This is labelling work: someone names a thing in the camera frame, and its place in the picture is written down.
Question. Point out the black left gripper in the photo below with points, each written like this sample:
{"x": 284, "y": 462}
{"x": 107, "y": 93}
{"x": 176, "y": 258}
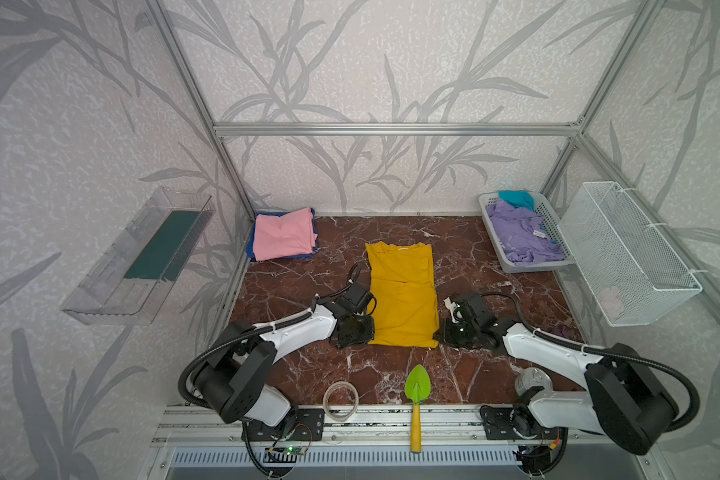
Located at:
{"x": 355, "y": 330}

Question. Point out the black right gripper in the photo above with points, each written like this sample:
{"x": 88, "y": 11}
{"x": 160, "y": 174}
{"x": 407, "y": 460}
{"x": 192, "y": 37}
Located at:
{"x": 453, "y": 332}

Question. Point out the yellow printed t-shirt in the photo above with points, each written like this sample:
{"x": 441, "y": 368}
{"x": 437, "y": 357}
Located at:
{"x": 402, "y": 282}

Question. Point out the grey plastic laundry basket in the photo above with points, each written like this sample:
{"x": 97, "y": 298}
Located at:
{"x": 550, "y": 225}

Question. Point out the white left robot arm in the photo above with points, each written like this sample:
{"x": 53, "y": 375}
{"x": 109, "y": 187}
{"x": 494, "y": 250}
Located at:
{"x": 230, "y": 378}

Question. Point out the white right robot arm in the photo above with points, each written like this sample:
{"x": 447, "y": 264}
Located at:
{"x": 613, "y": 392}

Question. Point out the clear tape roll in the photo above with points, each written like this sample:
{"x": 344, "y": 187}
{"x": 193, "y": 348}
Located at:
{"x": 340, "y": 402}

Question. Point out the green toy trowel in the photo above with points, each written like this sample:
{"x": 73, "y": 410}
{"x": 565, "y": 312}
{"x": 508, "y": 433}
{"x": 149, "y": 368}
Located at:
{"x": 417, "y": 389}

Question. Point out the purple t-shirt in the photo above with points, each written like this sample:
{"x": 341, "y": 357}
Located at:
{"x": 521, "y": 236}

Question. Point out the blue folded t-shirt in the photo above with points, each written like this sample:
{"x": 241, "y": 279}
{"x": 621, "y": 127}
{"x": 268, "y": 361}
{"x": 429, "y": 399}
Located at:
{"x": 251, "y": 240}

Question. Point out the pink folded t-shirt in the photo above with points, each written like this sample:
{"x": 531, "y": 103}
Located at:
{"x": 283, "y": 235}

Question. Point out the teal t-shirt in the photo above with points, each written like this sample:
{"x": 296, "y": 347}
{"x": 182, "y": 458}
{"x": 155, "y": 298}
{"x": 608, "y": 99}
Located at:
{"x": 518, "y": 199}

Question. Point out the dark green sponge pad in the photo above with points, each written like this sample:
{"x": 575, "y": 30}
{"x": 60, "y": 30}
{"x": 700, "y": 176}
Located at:
{"x": 155, "y": 260}

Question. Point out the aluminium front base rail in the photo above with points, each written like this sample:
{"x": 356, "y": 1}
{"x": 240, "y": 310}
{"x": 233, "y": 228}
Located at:
{"x": 371, "y": 425}

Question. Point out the white wire mesh basket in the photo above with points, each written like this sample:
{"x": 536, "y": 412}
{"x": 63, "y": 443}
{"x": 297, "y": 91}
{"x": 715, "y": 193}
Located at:
{"x": 633, "y": 272}

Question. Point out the aluminium frame profile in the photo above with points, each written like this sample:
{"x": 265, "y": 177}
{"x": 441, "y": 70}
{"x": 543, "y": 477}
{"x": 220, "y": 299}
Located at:
{"x": 575, "y": 133}

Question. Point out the clear plastic wall shelf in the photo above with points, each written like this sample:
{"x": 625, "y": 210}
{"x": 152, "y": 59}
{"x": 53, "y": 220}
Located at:
{"x": 131, "y": 281}

